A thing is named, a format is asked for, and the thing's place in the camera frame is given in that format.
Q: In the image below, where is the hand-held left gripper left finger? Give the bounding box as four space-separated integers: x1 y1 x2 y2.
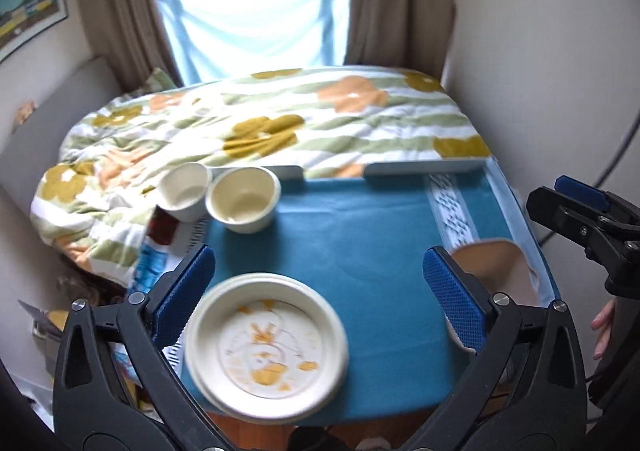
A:
52 243 236 451

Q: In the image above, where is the small white bowl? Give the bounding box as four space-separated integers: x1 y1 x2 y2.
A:
157 162 214 222

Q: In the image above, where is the white plate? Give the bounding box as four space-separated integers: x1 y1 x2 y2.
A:
182 273 350 425

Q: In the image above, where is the blue patterned tablecloth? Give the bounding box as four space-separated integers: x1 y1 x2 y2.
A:
127 171 561 428

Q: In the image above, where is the light blue hanging cloth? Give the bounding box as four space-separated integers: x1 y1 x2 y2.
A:
157 0 354 85

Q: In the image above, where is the grey bed headboard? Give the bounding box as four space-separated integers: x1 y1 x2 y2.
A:
0 56 127 208

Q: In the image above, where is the green pillow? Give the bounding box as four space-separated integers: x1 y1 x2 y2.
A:
135 67 177 95

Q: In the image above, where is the cream plate with yellow print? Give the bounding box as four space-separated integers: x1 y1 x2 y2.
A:
192 276 349 406

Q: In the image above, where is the cream round bowl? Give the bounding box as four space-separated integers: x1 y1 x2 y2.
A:
205 166 282 234

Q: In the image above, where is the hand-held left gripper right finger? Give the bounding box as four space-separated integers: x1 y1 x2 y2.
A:
414 245 588 451

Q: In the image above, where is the black cable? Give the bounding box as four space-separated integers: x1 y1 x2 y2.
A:
541 106 640 238

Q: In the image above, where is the floral striped blanket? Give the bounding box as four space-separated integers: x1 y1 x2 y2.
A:
30 65 494 290

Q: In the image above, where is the brown curtain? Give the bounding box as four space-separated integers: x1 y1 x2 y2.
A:
75 0 187 93
345 0 459 83

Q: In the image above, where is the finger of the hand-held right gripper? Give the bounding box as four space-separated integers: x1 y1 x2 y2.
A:
526 185 640 282
554 175 640 228

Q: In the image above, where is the framed wall picture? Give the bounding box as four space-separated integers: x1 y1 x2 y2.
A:
0 0 69 63

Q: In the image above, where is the person's right hand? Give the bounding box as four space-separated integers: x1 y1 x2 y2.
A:
591 298 617 360

